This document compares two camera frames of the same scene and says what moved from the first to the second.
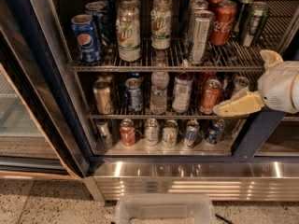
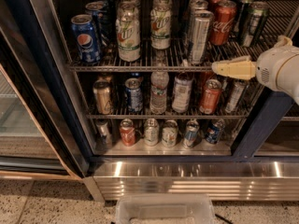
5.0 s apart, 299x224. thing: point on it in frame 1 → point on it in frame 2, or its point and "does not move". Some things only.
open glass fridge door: [42, 132] does not move
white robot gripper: [277, 86] → [270, 66]
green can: [258, 15] does not move
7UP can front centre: [161, 27] does not move
